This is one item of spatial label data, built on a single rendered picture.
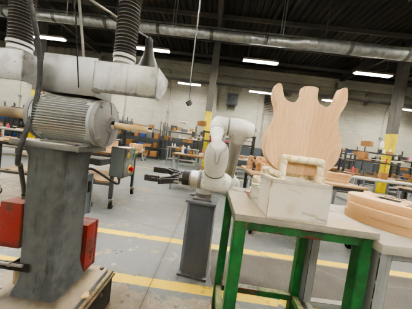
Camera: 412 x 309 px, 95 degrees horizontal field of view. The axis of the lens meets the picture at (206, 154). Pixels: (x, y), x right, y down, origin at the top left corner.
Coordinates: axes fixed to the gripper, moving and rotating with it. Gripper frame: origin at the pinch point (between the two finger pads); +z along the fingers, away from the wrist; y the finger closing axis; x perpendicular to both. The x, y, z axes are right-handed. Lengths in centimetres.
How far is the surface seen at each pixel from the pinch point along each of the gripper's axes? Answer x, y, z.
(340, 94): 49, -2, -83
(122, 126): 21.4, 7.0, 19.4
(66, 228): -36, -5, 43
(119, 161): -3.6, 23.9, 29.2
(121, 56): 55, 1, 18
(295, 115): 37, -4, -65
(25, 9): 72, 7, 70
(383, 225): -10, -3, -119
